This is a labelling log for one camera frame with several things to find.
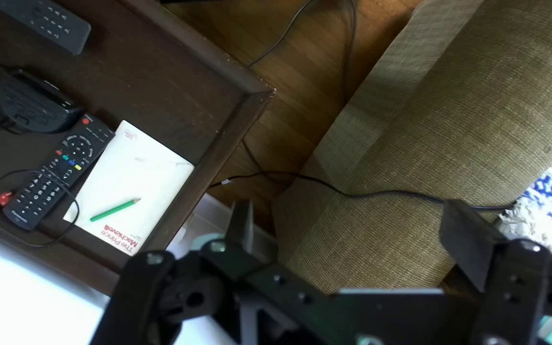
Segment black power cable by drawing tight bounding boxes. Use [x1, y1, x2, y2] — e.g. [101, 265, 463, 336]
[207, 0, 521, 215]

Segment white paper notebook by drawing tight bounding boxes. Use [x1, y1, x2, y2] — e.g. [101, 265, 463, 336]
[63, 121, 193, 255]

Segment dark wooden side table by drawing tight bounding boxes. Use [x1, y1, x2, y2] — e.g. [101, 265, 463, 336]
[0, 0, 272, 294]

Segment blue white woven pillow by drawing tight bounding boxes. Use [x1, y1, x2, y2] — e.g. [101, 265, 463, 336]
[496, 167, 552, 253]

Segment black half-round clock device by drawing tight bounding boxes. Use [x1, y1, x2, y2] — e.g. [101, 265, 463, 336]
[0, 67, 82, 135]

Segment dark slim remote control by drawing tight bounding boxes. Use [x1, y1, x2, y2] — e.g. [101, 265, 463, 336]
[0, 0, 92, 56]

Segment olive green fabric sofa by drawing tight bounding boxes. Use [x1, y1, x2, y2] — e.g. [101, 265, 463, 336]
[272, 0, 552, 292]

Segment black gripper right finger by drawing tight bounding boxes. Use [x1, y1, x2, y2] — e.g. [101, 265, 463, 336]
[439, 200, 504, 292]

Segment black TV remote coloured buttons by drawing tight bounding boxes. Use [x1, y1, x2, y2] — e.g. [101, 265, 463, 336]
[2, 115, 113, 230]

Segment green pencil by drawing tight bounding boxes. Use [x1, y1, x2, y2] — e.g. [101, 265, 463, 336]
[90, 198, 140, 223]

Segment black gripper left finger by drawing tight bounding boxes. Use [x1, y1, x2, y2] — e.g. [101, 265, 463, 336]
[226, 200, 255, 253]

